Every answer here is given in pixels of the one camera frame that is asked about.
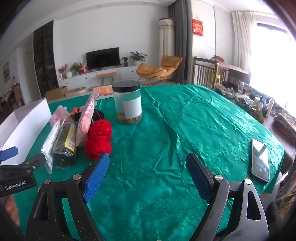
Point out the green satin tablecloth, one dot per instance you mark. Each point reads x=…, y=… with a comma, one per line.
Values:
x=150, y=139

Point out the folded striped blanket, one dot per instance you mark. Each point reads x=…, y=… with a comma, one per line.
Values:
x=285, y=127

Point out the white curtain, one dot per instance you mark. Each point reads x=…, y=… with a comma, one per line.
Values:
x=242, y=39

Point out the person's left hand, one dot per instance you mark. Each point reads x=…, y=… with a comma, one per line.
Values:
x=11, y=208

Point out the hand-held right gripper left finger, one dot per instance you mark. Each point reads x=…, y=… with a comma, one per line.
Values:
x=98, y=173

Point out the red yarn ball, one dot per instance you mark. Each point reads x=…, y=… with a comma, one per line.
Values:
x=98, y=136

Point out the large green potted plant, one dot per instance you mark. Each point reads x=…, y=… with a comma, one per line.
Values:
x=137, y=56

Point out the smartphone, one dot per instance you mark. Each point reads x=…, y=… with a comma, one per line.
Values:
x=260, y=160

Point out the small green potted plant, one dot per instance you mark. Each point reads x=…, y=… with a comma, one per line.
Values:
x=125, y=61

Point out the standing air conditioner with cover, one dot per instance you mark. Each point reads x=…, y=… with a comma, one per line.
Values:
x=166, y=39

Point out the white television cabinet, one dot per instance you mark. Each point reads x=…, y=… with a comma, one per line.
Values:
x=124, y=73

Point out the grey curtain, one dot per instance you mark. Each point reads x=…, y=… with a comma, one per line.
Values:
x=181, y=41

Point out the clear jar with black lid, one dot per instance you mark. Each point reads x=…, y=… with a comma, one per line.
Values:
x=127, y=97

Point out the black bag roll yellow label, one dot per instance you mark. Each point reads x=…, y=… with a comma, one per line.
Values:
x=62, y=148

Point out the black wall cabinet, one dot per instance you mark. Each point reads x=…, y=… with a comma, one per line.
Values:
x=45, y=60

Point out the red orange packet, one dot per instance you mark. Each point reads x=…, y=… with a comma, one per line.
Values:
x=74, y=110

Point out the wooden stool with metal legs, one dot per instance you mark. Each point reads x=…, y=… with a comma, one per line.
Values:
x=106, y=74

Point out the orange book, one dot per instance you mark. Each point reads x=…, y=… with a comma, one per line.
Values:
x=104, y=90

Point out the white plastic packet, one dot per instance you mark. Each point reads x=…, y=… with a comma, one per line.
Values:
x=49, y=143

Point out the round white vase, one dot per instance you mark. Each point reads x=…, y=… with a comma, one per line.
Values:
x=69, y=74

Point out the red wall hanging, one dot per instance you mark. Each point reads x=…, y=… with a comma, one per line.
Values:
x=197, y=26

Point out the pile of assorted clutter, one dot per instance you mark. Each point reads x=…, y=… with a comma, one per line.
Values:
x=249, y=102

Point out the wooden dining chair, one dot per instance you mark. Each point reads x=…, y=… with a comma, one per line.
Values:
x=16, y=95

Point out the white cardboard box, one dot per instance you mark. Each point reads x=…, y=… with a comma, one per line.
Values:
x=25, y=122

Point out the framed wall picture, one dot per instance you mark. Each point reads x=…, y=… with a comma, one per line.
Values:
x=6, y=72

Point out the red flowers in vase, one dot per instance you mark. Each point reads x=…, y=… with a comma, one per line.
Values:
x=62, y=69

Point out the orange lounge chair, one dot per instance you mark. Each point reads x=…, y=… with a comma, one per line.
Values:
x=159, y=68

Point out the brown cardboard box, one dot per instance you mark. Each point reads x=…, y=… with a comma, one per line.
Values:
x=55, y=92

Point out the pink plastic bag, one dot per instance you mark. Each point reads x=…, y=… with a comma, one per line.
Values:
x=61, y=113

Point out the potted plant with red decorations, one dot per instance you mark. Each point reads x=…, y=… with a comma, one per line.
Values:
x=77, y=68

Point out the flat screen television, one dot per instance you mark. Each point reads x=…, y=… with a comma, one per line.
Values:
x=103, y=58

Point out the pink floral packet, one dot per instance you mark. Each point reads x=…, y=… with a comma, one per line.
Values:
x=84, y=118

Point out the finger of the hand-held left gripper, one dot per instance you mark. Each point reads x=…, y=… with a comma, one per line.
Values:
x=9, y=154
x=34, y=162

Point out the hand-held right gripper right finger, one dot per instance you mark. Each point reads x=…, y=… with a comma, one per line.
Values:
x=196, y=178

